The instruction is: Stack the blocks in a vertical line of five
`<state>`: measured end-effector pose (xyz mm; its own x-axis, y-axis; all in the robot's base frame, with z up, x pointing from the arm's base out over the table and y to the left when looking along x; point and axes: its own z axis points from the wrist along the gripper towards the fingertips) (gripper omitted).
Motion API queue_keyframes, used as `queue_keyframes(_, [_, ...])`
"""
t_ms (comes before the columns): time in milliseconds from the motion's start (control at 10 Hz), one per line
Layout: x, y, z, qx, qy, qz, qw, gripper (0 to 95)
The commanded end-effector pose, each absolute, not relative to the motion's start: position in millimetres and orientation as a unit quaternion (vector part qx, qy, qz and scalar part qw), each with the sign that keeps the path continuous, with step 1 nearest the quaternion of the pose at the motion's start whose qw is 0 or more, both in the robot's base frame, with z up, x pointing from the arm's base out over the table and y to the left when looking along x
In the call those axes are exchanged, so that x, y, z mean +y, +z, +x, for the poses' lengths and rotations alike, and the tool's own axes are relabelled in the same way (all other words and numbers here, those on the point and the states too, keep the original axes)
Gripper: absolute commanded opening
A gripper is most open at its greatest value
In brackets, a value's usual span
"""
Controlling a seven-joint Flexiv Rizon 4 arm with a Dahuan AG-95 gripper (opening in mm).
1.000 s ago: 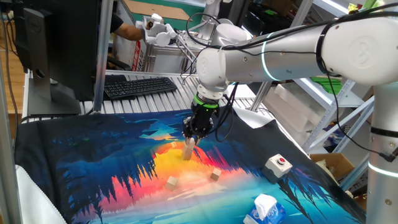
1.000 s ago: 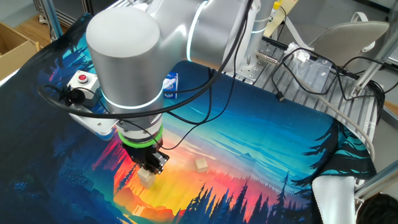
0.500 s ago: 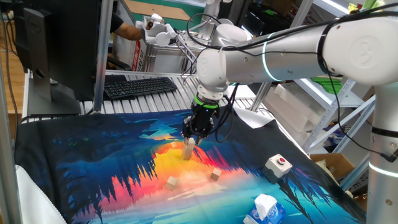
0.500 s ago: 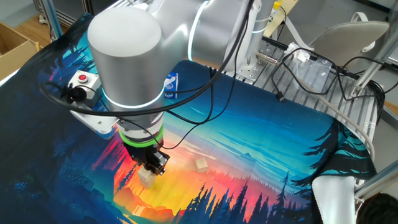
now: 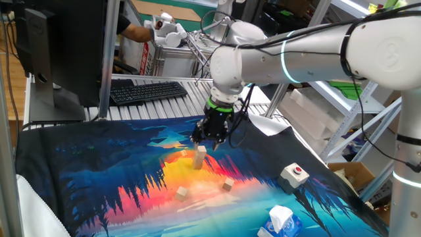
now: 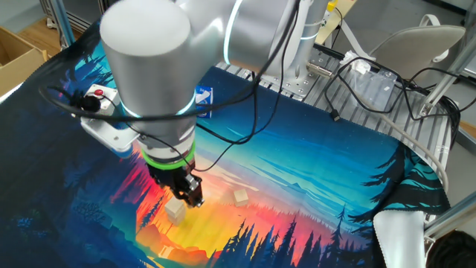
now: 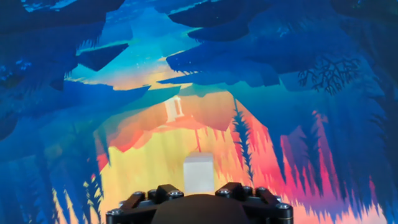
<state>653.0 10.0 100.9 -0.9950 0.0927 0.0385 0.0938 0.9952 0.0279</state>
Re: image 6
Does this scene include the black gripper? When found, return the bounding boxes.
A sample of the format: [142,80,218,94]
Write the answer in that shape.
[147,165,205,209]

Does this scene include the black usb cable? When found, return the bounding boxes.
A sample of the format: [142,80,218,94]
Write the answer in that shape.
[324,55,462,124]

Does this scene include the clear plastic bag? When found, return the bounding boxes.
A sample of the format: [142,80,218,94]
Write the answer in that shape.
[340,50,399,112]

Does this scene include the wrist camera silver bracket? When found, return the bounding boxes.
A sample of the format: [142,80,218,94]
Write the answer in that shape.
[70,91,141,160]

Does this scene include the grey thick cable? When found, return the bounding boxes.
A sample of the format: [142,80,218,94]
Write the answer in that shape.
[349,98,451,193]

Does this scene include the brown cardboard box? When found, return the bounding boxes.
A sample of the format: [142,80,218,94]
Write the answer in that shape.
[0,25,49,98]

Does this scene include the person's dark-haired head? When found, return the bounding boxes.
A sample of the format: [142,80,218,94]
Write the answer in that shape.
[425,229,476,268]

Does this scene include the aluminium frame post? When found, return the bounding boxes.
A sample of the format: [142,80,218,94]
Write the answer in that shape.
[419,35,476,117]
[423,191,476,243]
[51,0,77,49]

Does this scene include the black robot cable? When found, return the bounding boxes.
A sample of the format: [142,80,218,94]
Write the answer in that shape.
[38,0,302,173]

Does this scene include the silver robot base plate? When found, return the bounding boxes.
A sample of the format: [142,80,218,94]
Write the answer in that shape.
[260,44,335,102]

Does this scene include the grey emergency stop button box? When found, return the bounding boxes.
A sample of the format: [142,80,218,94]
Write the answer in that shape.
[85,83,120,115]

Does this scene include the colourful landscape print cloth mat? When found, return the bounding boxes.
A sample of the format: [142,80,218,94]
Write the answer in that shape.
[0,22,453,268]

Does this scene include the beige cardboard panel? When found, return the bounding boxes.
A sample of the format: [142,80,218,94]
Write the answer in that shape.
[315,0,358,46]

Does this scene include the blue tissue pack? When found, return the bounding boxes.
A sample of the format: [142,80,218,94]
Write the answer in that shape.
[195,86,214,119]

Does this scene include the white office chair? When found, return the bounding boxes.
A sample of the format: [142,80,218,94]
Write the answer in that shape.
[366,13,468,81]

